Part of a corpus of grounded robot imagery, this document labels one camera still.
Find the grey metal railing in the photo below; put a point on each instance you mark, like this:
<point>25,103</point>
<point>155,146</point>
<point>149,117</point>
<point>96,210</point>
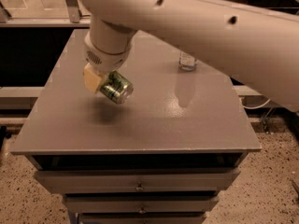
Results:
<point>45,22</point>

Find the green soda can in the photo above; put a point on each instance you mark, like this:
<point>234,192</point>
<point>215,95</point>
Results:
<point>117,88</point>

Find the clear plastic tea bottle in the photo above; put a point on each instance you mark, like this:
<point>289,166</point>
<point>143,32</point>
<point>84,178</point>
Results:
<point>187,62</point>

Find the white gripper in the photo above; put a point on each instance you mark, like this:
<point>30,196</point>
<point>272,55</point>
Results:
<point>107,61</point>

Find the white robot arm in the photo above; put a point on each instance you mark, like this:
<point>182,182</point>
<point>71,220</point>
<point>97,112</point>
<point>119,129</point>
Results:
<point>255,46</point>

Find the grey drawer cabinet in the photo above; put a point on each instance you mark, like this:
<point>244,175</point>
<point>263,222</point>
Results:
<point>162,157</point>

